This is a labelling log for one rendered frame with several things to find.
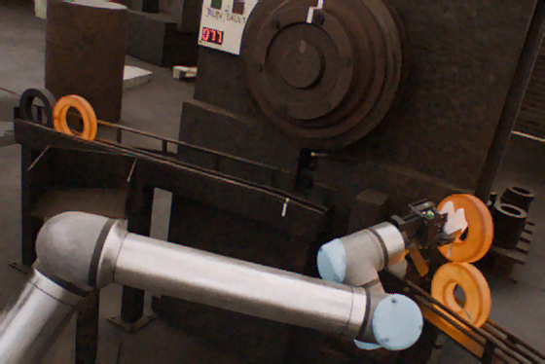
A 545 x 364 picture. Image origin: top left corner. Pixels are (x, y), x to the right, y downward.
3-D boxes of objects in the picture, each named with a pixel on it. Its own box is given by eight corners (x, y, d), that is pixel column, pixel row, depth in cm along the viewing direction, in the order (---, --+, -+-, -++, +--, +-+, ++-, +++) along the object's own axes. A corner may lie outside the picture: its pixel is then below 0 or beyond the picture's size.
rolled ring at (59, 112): (70, 156, 193) (77, 154, 196) (98, 131, 184) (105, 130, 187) (45, 113, 193) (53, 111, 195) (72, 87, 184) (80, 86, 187)
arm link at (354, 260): (324, 295, 108) (308, 248, 109) (374, 273, 113) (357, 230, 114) (343, 293, 100) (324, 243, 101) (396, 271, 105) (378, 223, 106)
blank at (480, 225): (452, 184, 125) (442, 184, 124) (502, 210, 113) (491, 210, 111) (435, 243, 130) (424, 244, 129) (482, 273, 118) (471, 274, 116)
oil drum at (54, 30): (85, 101, 453) (90, -6, 422) (136, 120, 433) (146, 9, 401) (25, 110, 402) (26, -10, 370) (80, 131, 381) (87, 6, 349)
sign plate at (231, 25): (201, 43, 171) (208, -14, 165) (270, 61, 162) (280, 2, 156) (197, 43, 169) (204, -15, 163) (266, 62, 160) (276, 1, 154)
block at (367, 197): (348, 257, 161) (367, 185, 153) (373, 267, 159) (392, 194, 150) (335, 271, 152) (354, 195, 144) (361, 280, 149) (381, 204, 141)
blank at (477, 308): (431, 292, 131) (421, 294, 130) (460, 247, 123) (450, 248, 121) (468, 343, 121) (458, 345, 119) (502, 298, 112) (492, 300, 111)
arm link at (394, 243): (387, 276, 108) (361, 253, 116) (407, 269, 110) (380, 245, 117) (389, 241, 104) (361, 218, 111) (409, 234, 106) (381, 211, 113)
